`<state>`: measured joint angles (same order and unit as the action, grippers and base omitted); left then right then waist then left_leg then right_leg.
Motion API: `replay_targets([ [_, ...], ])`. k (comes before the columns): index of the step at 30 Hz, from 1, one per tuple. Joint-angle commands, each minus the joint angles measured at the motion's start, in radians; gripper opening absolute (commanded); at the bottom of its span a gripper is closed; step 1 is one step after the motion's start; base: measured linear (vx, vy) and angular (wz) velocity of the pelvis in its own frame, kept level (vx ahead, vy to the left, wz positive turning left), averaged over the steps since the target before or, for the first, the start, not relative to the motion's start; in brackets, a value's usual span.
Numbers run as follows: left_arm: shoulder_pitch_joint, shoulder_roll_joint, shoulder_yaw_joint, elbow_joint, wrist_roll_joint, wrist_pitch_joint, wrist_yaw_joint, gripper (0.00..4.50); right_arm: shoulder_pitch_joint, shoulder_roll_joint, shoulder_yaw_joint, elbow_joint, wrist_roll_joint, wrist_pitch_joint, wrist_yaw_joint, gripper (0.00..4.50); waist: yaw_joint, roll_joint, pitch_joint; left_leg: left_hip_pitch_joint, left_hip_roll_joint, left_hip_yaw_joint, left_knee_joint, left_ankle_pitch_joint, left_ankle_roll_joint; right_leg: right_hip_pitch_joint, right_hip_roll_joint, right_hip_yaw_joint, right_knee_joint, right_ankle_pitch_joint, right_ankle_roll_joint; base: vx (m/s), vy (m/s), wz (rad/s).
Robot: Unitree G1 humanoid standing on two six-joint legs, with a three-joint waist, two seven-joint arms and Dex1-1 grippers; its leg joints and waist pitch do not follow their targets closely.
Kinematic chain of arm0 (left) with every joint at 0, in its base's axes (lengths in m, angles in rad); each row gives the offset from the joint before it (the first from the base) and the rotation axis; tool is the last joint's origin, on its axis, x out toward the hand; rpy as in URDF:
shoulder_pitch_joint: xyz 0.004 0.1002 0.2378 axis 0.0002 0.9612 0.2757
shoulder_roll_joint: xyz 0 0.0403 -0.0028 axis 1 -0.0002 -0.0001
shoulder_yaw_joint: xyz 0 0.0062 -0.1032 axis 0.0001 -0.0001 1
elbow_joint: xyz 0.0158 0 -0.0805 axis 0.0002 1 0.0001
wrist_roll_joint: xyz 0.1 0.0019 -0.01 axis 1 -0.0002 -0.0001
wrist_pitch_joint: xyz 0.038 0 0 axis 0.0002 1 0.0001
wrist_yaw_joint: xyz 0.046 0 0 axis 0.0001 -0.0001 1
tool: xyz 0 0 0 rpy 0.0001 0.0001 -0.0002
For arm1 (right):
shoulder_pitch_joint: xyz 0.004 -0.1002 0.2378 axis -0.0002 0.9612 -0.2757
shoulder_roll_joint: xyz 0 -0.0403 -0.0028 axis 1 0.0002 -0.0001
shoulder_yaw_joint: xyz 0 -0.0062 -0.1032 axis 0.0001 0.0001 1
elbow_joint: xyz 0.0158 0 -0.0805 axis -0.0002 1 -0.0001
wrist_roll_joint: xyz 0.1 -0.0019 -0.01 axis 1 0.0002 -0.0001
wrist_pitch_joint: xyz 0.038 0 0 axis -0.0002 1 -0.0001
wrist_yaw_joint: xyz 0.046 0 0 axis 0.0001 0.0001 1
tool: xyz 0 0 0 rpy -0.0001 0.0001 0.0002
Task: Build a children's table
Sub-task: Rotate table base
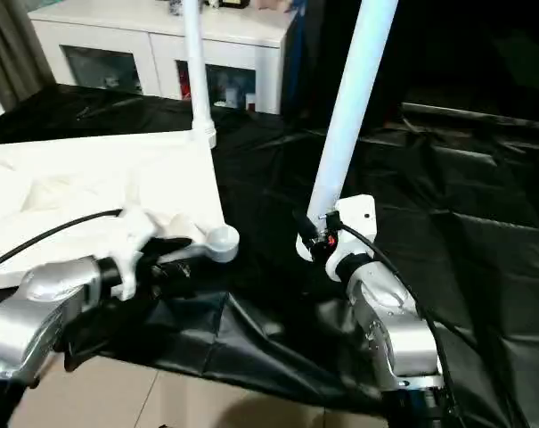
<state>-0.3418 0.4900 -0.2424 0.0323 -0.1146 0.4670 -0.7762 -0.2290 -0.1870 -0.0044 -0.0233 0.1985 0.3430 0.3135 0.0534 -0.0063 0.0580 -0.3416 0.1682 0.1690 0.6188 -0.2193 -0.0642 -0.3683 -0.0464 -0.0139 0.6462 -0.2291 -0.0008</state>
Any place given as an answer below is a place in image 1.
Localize white plastic table leg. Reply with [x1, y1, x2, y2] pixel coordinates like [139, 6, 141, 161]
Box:
[181, 0, 220, 150]
[295, 0, 400, 259]

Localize white plastic table top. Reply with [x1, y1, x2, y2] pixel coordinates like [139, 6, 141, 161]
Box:
[0, 128, 241, 293]

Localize black mat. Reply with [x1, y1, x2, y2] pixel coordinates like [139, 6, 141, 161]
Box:
[0, 84, 539, 428]

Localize red bottle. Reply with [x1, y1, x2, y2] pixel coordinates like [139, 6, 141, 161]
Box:
[181, 66, 194, 102]

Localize black cabinet with gold label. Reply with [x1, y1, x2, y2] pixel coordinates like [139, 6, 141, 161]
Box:
[282, 0, 408, 130]

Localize dark metal bar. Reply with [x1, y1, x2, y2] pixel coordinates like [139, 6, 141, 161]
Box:
[400, 102, 539, 126]

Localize white sideboard cabinet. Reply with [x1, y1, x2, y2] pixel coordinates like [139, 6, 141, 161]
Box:
[28, 0, 297, 115]

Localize grey brown curtain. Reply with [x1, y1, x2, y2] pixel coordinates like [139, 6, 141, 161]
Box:
[0, 0, 59, 121]

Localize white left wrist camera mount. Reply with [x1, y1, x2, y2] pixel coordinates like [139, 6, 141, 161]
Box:
[110, 207, 157, 302]

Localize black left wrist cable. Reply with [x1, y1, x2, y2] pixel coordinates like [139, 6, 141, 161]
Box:
[0, 209, 127, 274]

